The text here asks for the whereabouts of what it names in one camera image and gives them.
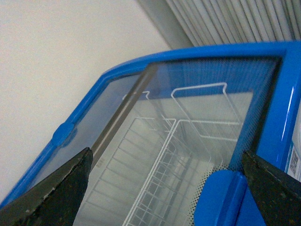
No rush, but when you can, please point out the white wire basket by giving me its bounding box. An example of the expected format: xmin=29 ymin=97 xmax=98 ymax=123
xmin=133 ymin=82 xmax=251 ymax=142
xmin=74 ymin=117 xmax=214 ymax=226

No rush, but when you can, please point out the white wire basket rear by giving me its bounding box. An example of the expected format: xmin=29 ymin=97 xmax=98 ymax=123
xmin=133 ymin=82 xmax=251 ymax=142

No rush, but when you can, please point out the white wire basket front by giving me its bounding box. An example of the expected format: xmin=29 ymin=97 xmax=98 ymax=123
xmin=74 ymin=117 xmax=214 ymax=226

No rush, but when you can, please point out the sliding glass freezer lid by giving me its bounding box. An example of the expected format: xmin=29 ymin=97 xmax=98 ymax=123
xmin=34 ymin=56 xmax=281 ymax=226

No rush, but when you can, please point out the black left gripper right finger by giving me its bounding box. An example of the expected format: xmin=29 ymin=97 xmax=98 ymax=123
xmin=242 ymin=151 xmax=301 ymax=226

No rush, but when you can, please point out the energy efficiency label sticker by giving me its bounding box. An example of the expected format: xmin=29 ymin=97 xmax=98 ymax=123
xmin=284 ymin=122 xmax=301 ymax=182

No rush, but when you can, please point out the white blue chest freezer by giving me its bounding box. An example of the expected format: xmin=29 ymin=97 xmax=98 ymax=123
xmin=0 ymin=41 xmax=301 ymax=226

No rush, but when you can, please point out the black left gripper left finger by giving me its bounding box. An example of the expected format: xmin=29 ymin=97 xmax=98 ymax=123
xmin=0 ymin=147 xmax=93 ymax=226

